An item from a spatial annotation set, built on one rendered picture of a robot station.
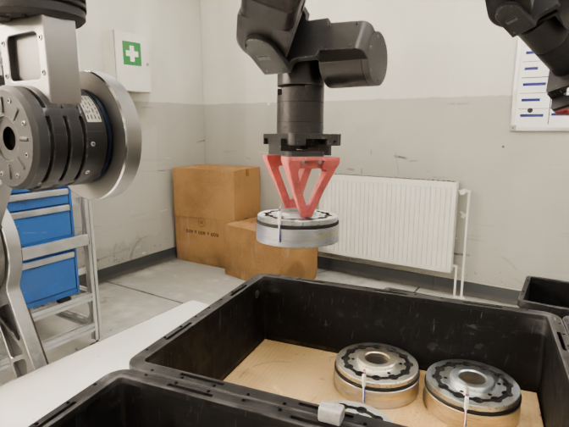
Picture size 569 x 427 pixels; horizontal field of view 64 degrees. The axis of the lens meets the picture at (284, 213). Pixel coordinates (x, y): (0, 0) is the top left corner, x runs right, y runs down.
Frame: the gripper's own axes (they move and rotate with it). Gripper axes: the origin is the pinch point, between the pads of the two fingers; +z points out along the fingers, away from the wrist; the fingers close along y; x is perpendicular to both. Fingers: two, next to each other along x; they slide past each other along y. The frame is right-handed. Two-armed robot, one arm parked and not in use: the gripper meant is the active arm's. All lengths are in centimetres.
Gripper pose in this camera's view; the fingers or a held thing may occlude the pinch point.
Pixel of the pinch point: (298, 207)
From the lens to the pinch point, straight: 57.8
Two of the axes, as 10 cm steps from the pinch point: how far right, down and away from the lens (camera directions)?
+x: -9.4, 0.4, -3.4
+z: -0.1, 9.9, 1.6
